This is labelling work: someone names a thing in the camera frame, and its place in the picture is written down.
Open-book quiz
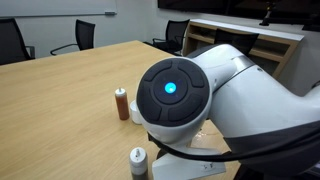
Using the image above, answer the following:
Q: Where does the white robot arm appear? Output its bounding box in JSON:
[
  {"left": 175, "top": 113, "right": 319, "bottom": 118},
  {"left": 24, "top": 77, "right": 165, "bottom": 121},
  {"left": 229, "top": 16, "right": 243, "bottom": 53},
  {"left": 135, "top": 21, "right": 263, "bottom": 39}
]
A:
[{"left": 136, "top": 44, "right": 320, "bottom": 180}]

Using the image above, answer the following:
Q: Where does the white ceramic mug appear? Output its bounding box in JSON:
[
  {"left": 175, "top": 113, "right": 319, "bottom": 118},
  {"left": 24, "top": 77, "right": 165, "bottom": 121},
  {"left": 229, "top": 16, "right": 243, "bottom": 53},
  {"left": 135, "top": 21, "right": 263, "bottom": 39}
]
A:
[{"left": 130, "top": 100, "right": 141, "bottom": 125}]

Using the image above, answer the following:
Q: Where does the brown sauce squeeze bottle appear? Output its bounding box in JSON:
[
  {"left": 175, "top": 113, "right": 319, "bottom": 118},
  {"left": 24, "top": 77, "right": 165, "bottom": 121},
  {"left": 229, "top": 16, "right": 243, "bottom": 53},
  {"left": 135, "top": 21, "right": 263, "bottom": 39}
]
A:
[{"left": 115, "top": 88, "right": 130, "bottom": 120}]

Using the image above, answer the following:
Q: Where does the black office chair corner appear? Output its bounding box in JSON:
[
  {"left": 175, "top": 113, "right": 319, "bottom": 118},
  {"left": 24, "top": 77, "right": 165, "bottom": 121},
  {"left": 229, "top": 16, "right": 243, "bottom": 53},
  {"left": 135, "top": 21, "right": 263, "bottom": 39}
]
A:
[{"left": 147, "top": 20, "right": 189, "bottom": 56}]

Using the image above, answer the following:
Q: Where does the dark sauce squeeze bottle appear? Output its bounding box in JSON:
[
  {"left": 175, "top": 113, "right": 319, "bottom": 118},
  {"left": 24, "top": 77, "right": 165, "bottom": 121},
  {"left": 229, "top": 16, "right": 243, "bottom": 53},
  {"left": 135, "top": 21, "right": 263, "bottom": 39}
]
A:
[{"left": 129, "top": 147, "right": 148, "bottom": 180}]

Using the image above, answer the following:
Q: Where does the black office chair centre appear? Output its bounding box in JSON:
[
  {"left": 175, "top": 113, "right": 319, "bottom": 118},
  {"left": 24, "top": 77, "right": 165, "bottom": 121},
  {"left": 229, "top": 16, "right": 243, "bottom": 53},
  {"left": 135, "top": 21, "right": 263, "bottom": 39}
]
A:
[{"left": 49, "top": 19, "right": 96, "bottom": 57}]

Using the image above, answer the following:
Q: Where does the black office chair by shelf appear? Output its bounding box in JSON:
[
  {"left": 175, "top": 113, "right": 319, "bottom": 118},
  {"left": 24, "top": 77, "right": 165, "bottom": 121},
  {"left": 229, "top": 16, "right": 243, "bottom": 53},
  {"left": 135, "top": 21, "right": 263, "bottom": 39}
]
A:
[{"left": 214, "top": 29, "right": 258, "bottom": 55}]

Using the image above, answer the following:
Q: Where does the black office chair left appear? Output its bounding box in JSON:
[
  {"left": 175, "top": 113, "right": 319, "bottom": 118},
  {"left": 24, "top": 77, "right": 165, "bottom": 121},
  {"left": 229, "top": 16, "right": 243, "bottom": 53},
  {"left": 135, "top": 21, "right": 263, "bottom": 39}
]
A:
[{"left": 0, "top": 18, "right": 35, "bottom": 65}]

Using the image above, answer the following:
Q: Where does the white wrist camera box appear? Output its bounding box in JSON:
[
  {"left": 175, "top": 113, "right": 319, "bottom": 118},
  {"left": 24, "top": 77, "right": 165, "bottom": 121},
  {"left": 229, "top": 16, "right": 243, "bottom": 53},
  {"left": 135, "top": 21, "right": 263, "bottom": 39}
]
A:
[{"left": 152, "top": 149, "right": 226, "bottom": 180}]

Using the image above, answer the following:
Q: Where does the wooden wall shelf unit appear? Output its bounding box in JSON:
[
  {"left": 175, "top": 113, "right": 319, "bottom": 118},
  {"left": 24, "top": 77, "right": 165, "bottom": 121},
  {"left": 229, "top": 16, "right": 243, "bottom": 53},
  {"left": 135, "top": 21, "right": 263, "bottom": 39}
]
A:
[{"left": 183, "top": 19, "right": 304, "bottom": 79}]

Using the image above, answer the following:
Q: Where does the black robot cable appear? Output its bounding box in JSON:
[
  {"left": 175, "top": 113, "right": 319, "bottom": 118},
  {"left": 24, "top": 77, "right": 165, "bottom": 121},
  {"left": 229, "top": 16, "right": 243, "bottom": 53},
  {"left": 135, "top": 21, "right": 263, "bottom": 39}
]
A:
[{"left": 147, "top": 128, "right": 320, "bottom": 164}]

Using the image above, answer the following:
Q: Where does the black camera on stand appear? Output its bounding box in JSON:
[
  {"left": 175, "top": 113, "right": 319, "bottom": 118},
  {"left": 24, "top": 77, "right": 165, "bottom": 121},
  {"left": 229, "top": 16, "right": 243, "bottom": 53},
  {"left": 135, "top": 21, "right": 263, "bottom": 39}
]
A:
[{"left": 259, "top": 1, "right": 274, "bottom": 26}]

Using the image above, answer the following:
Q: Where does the black wall screen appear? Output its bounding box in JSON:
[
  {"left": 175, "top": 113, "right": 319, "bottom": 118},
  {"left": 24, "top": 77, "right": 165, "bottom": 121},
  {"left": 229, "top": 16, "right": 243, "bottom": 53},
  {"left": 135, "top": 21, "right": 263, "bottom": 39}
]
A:
[{"left": 157, "top": 0, "right": 320, "bottom": 32}]

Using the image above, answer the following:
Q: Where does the white wall whiteboard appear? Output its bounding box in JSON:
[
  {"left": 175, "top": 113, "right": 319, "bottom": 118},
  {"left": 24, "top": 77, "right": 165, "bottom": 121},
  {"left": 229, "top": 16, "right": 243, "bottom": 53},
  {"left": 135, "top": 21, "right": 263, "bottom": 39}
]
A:
[{"left": 0, "top": 0, "right": 117, "bottom": 17}]

